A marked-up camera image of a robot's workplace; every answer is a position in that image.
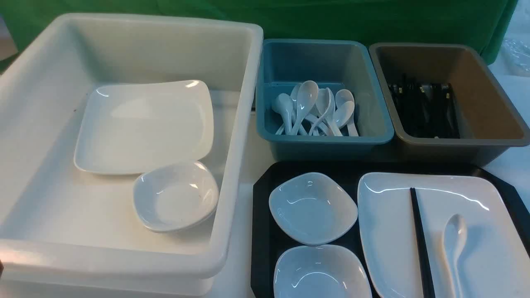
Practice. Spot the white bowl tray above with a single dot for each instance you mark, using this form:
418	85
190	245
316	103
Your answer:
313	209
325	271

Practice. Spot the black chopstick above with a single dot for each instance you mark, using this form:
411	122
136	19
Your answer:
424	264

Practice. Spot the large white rice plate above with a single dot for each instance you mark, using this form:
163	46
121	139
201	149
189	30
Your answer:
494	263

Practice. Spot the white square plate in tub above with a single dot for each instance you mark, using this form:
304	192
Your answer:
135	128

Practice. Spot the white spoon tall centre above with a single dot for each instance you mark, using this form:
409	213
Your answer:
306	98

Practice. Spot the black serving tray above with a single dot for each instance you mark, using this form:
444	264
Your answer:
269	242

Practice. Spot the white bowl in tub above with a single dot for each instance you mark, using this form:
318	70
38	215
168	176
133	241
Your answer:
175	197

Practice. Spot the teal plastic bin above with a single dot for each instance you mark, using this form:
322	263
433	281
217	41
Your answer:
336	64

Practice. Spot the large white plastic tub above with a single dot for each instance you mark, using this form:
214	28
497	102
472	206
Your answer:
64	231

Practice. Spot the black chopsticks bundle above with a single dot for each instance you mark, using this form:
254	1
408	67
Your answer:
426	110

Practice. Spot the grey-brown plastic bin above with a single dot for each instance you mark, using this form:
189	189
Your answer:
489	123

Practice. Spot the green backdrop cloth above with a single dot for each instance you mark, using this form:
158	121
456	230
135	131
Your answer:
479	24

